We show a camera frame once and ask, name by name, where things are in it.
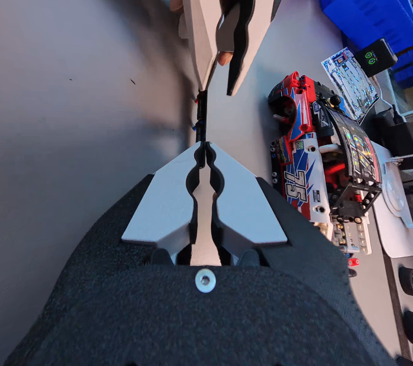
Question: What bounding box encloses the black lego beam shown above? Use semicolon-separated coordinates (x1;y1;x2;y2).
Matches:
194;90;208;169

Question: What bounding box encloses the blue plastic bin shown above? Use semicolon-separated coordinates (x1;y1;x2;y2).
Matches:
319;0;413;60

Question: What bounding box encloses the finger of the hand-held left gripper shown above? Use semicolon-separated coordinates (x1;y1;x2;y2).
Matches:
178;0;233;93
220;0;281;96

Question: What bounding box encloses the white flat pad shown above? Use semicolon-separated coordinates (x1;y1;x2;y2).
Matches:
371;143;413;258

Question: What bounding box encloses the shiny sticker sheet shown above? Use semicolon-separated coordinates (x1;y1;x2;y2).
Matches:
321;47;380;123

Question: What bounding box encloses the red white blue lego car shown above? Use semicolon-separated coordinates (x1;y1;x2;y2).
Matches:
268;71;384;270

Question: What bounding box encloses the black plastic block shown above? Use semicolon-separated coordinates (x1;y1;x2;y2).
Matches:
374;104;413;160

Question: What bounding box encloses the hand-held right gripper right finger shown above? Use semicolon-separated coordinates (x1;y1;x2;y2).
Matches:
207;143;288;265

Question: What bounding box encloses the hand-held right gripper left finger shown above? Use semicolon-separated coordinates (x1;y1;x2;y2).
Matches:
122;143;204;264

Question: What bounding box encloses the black lego tyre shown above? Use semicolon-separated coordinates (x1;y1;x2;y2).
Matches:
402;306;413;345
398;265;413;290

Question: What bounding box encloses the black device with green lights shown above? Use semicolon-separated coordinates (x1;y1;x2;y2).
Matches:
354;38;398;78

